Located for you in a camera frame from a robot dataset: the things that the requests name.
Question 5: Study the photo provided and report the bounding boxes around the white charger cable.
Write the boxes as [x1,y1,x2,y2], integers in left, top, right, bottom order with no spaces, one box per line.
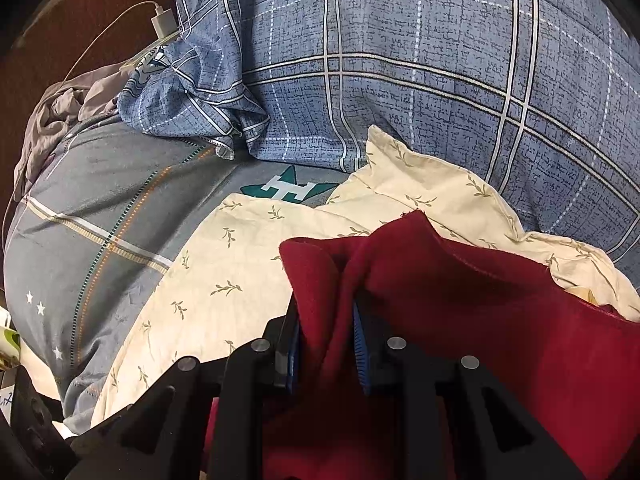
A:
[0,0,158,241]

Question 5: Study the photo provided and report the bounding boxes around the red knit sweater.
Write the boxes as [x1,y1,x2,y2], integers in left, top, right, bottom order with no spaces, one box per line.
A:
[259,212,639,479]

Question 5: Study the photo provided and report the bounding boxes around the white charger plug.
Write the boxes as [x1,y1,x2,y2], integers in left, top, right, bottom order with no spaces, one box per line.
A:
[151,6,178,40]

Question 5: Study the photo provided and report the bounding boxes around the blue plaid quilt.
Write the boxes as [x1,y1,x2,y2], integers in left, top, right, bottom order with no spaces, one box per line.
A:
[117,0,639,281]

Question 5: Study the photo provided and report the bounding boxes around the grey crumpled cloth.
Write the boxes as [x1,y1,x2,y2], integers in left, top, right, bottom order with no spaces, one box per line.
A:
[12,63,134,202]

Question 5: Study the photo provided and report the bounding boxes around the cream leaf-print pillow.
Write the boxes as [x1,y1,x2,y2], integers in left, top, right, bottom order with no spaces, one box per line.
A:
[92,127,639,422]

